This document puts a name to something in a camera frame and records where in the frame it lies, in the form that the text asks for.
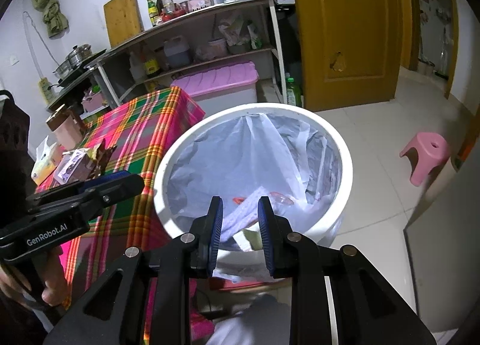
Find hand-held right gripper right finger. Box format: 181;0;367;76
258;196;437;345

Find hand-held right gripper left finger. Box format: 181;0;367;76
43;196;224;345

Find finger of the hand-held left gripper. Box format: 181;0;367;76
76;173;145;215
35;170;130;199

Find brown snack wrapper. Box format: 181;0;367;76
92;142;119;175

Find purple white carton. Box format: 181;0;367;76
52;148;96;185

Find white round trash bin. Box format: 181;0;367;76
153;102;354;282

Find person's left hand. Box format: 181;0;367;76
0;247;71;308

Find red plastic stool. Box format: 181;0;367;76
209;277;265;292

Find pink green plaid tablecloth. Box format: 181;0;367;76
35;86;216;342

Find pink jug with brown lid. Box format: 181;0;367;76
46;104;88;151

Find yellow white tissue pack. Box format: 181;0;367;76
31;137;64;185

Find small pink container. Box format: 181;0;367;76
82;87;109;113

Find grey side table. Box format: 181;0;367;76
47;67;113;113

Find translucent bin liner bag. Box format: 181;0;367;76
167;114;344;256

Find dark brown chair back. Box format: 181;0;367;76
0;89;36;196

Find yellow power strip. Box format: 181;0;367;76
37;77;55;104

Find steel pot on stove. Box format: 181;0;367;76
52;49;107;89

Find clear plastic bottle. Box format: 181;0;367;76
128;52;146;81

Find dark bottle with yellow label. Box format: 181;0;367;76
142;50;160;77

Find plastic jug of dark liquid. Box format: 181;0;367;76
163;35;192;68

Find storage box with purple lid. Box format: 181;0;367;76
170;61;260;107

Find green soda bottle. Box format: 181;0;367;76
283;73;302;107

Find wooden cutting board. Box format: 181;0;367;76
103;0;145;49

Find pink plastic jar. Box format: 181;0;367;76
208;38;228;57

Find green glass bottle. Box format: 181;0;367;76
146;0;159;27

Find red tray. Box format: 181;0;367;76
161;9;188;23

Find grey cabinet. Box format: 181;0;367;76
403;165;480;345

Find green hanging cloth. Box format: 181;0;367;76
30;0;70;38

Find white kitchen shelf unit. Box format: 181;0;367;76
88;0;295;109

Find pink plastic stool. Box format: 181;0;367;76
399;132;451;187

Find crumpled plastic bags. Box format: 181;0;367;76
217;15;263;55

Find yellow wooden door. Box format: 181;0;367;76
285;0;411;113

